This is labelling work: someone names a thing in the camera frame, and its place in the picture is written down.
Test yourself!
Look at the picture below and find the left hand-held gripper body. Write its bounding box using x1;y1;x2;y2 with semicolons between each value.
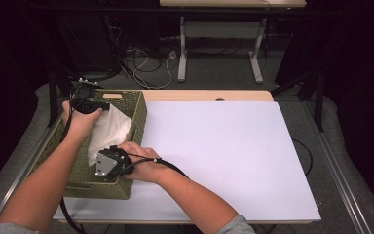
69;77;99;115

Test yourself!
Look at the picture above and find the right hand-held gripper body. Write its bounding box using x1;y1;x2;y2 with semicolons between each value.
94;145;134;180

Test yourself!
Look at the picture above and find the cream baby bodysuit brown trim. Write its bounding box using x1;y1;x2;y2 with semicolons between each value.
87;102;133;167

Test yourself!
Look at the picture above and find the green woven basket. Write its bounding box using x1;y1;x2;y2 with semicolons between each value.
25;88;148;200

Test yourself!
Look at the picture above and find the person's left hand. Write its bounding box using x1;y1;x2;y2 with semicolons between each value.
61;100;103;137

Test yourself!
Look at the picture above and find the person's right hand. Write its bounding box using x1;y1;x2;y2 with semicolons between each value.
118;140;167;183

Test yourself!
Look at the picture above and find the black horizontal bar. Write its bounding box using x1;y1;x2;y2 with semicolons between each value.
28;7;342;18

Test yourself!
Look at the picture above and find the white table mat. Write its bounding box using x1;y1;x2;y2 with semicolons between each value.
53;100;321;222

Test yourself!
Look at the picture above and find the wooden desk with white legs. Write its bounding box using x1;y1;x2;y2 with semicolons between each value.
159;0;307;84

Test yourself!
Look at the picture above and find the right hand-held gripper black cable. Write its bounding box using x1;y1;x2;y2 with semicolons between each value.
123;154;189;179

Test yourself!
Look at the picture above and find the hand-held gripper black cable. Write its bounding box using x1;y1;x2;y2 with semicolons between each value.
59;84;87;234
123;154;189;179

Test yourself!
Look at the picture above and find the bundle of black cables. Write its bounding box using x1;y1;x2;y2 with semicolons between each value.
103;16;164;74

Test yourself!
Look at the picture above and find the left hand-held gripper black cable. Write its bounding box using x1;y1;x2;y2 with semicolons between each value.
59;84;87;234

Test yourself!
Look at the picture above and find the white floor cable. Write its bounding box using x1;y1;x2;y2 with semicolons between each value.
132;50;178;91

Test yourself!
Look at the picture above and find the aluminium floor rail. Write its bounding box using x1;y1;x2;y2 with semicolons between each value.
0;125;52;234
301;100;374;234

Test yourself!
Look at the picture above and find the thin black floor cable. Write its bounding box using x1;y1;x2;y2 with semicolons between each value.
291;138;314;176

